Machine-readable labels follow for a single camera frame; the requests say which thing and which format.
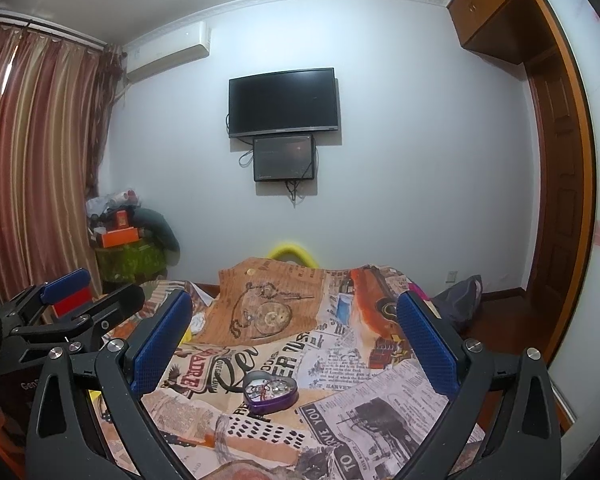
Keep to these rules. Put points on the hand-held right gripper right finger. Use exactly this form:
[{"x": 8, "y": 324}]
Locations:
[{"x": 425, "y": 342}]

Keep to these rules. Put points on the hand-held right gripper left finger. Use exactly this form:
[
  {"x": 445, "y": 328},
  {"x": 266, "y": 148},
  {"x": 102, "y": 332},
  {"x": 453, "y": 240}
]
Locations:
[{"x": 160, "y": 342}]

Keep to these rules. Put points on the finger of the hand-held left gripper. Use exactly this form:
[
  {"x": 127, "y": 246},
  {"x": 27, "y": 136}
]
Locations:
[
  {"x": 115, "y": 310},
  {"x": 65, "y": 285}
]

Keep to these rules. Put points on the purple heart-shaped tin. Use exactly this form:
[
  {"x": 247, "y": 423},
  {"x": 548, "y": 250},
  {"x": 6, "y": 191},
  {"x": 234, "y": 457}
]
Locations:
[{"x": 275, "y": 402}]

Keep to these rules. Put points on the red box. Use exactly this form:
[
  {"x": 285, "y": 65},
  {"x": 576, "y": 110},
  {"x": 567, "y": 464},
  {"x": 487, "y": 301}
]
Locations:
[{"x": 72, "y": 305}]

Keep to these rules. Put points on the yellow cloth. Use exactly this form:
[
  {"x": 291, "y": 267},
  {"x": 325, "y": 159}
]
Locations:
[{"x": 185, "y": 335}]

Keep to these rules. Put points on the green patterned cloth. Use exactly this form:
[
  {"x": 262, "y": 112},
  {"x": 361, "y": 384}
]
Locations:
[{"x": 130, "y": 262}]

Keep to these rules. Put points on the grey bag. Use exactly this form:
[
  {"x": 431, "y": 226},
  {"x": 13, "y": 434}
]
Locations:
[{"x": 457, "y": 302}]

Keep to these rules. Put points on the orange cloth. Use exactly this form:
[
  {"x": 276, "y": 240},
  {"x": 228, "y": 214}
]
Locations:
[{"x": 0, "y": 435}]

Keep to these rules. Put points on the flat orange box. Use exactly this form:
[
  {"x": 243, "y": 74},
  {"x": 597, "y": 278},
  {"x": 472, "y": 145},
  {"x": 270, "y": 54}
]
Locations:
[{"x": 120, "y": 237}]

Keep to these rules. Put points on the dark green pillow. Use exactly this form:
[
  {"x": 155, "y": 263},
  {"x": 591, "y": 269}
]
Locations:
[{"x": 157, "y": 235}]

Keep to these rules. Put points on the small upright orange box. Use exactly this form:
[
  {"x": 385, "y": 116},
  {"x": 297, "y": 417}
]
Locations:
[{"x": 122, "y": 220}]

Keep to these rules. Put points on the white plastic bags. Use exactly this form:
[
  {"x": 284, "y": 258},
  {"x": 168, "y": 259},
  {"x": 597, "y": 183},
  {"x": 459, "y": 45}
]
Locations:
[{"x": 110, "y": 202}]

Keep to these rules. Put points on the newspaper print blanket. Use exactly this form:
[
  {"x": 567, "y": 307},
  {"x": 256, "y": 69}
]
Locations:
[{"x": 305, "y": 360}]

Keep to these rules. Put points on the striped brown curtain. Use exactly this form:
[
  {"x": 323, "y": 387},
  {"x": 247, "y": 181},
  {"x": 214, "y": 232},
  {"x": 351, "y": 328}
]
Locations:
[{"x": 45, "y": 160}]

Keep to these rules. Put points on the brown wooden door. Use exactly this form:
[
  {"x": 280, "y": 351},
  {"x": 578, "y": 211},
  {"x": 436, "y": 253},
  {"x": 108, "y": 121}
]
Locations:
[{"x": 560, "y": 185}]

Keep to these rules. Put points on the small black monitor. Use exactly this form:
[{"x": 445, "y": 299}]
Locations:
[{"x": 284, "y": 157}]

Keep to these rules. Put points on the white air conditioner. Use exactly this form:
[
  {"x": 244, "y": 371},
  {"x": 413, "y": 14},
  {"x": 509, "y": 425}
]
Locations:
[{"x": 167, "y": 52}]

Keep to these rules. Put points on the wooden overhead cabinet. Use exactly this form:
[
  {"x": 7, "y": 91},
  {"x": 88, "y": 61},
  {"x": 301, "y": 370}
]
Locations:
[{"x": 495, "y": 15}]

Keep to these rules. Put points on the white wall socket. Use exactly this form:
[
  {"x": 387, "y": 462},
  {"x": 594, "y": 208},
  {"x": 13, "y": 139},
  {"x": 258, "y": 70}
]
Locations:
[{"x": 451, "y": 275}]

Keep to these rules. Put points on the black wall television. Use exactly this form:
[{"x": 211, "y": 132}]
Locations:
[{"x": 284, "y": 102}]

